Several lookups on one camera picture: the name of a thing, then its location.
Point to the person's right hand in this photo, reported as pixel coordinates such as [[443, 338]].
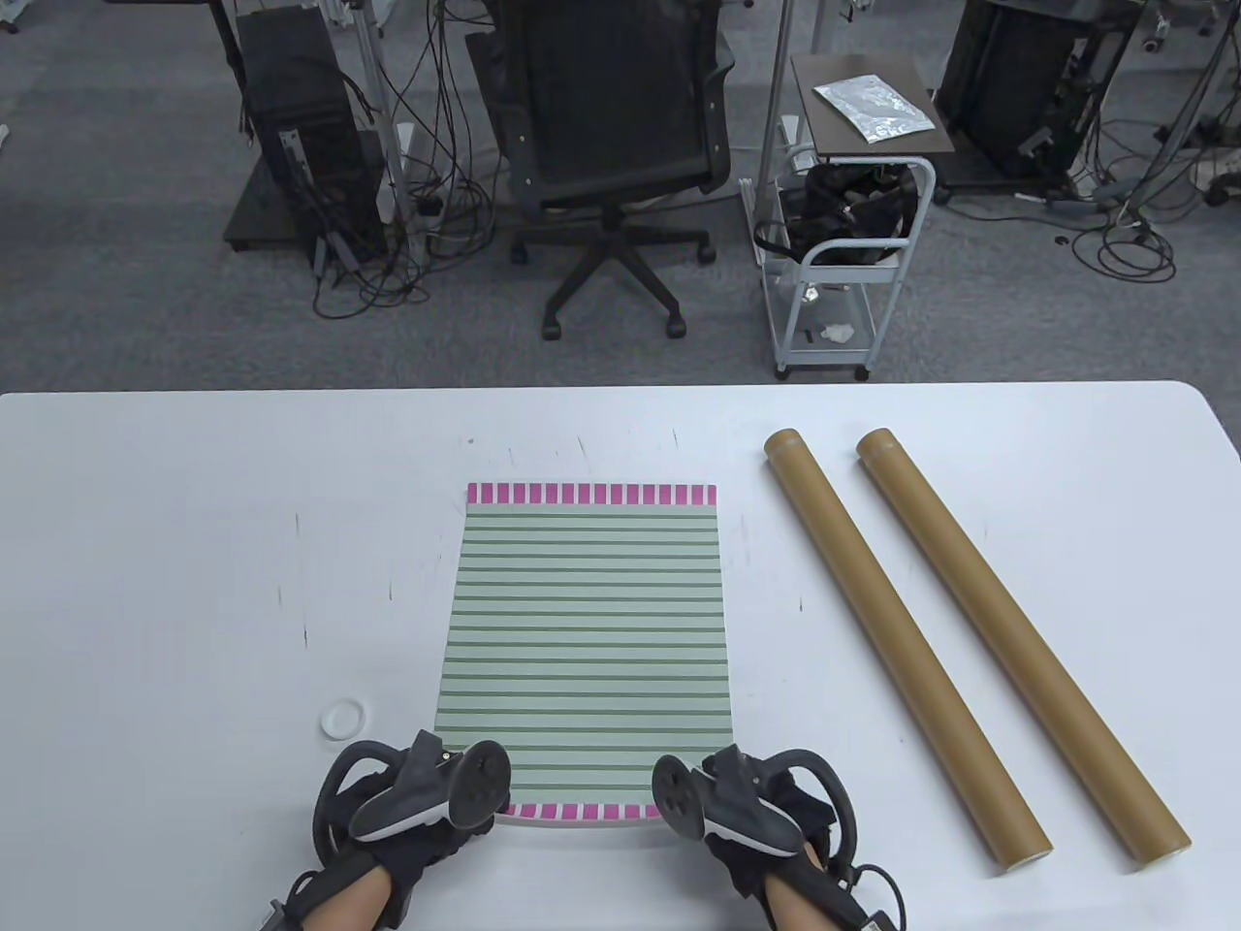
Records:
[[747, 863]]

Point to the person's left hand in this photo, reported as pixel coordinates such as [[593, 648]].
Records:
[[417, 853]]

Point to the white plastic tube cap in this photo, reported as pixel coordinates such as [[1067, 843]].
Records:
[[327, 722]]

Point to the brown cardboard mailing tube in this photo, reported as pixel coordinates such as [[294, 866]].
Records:
[[892, 630], [1008, 630]]

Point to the green striped mouse pad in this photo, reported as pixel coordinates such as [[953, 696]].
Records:
[[582, 630]]

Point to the person's right forearm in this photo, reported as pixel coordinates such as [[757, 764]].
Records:
[[805, 907]]

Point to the person's left forearm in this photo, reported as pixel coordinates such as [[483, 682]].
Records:
[[339, 902]]

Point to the grey left hand controller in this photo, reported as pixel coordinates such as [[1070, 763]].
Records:
[[480, 786]]

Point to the grey hand controller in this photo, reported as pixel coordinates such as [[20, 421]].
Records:
[[480, 786], [679, 795]]

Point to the grey right hand controller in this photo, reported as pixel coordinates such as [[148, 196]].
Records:
[[679, 795]]

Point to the crumpled white paper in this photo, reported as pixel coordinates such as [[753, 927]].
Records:
[[837, 335]]

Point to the white wheeled utility cart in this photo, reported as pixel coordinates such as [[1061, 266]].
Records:
[[834, 291]]

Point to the black bag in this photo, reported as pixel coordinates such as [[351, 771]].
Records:
[[853, 208]]

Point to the brown side table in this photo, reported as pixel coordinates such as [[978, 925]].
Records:
[[843, 131]]

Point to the black computer tower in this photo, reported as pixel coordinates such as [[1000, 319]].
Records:
[[291, 107]]

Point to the metal pole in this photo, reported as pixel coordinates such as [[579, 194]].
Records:
[[776, 97]]

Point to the silver plastic bag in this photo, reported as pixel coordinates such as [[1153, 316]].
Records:
[[873, 107]]

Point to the black mesh office chair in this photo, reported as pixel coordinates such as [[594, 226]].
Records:
[[611, 107]]

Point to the black equipment rack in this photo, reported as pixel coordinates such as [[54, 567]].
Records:
[[1028, 87]]

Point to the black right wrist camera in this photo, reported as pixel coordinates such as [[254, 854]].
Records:
[[887, 921]]

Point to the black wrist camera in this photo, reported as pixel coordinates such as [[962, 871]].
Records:
[[887, 921], [274, 916]]

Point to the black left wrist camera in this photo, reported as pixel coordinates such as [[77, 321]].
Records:
[[274, 916]]

